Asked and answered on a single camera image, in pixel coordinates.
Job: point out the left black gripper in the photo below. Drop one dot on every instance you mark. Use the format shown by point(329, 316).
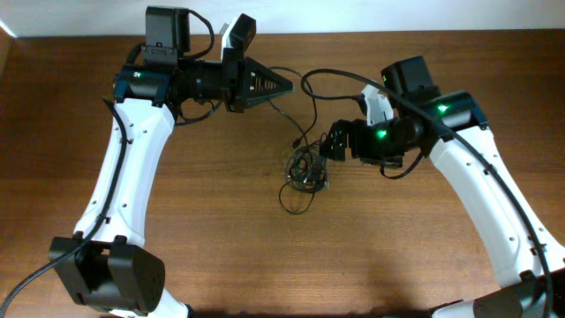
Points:
point(237, 85)

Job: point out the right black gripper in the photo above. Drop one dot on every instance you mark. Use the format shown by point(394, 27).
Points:
point(337, 140)

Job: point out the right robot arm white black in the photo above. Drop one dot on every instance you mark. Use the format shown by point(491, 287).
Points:
point(410, 112)

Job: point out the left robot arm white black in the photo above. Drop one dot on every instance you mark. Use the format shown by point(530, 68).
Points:
point(104, 264)

